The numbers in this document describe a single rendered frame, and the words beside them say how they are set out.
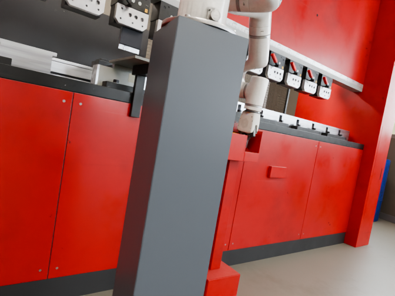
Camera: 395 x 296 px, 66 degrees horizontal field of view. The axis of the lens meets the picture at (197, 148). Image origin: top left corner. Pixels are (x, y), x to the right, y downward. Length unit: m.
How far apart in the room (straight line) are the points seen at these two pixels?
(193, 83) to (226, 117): 0.11
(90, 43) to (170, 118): 1.35
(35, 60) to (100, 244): 0.78
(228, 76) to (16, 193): 0.86
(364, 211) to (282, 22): 1.72
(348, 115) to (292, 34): 1.14
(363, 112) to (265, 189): 1.38
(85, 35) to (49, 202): 1.04
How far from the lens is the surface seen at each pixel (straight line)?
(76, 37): 1.94
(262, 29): 1.35
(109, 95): 1.28
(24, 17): 1.90
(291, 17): 2.22
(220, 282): 1.53
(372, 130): 2.96
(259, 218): 1.99
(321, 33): 2.49
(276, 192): 2.06
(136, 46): 1.50
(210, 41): 0.71
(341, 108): 3.11
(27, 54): 1.34
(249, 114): 1.44
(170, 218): 0.71
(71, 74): 1.63
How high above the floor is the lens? 0.78
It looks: 4 degrees down
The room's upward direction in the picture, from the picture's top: 10 degrees clockwise
